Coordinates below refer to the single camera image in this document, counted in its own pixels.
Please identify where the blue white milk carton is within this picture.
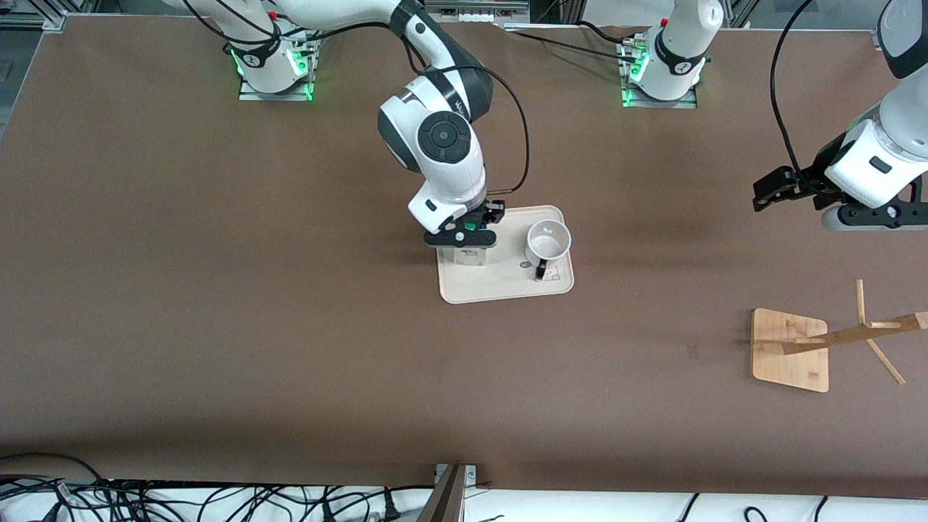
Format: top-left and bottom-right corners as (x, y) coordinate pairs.
(452, 221), (489, 270)

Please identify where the white mug black handle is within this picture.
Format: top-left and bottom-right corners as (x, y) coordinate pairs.
(524, 219), (573, 282)

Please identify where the beige plastic tray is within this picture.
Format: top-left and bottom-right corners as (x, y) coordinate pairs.
(435, 205), (576, 305)

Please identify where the wooden mug rack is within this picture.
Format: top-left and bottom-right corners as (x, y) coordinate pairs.
(750, 279), (928, 394)

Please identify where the grey power strip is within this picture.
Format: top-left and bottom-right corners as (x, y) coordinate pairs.
(424, 0), (531, 25)

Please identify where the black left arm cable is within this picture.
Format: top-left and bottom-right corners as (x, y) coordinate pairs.
(768, 0), (817, 179)

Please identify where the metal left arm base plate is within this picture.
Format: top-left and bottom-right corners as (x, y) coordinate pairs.
(618, 42), (699, 110)

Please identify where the black cable to arm base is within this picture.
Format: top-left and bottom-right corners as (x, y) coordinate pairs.
(506, 20), (642, 62)

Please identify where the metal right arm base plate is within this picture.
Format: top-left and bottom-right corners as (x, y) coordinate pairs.
(238, 43), (315, 102)

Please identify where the aluminium camera mount post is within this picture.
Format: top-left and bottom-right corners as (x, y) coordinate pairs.
(417, 463), (478, 522)

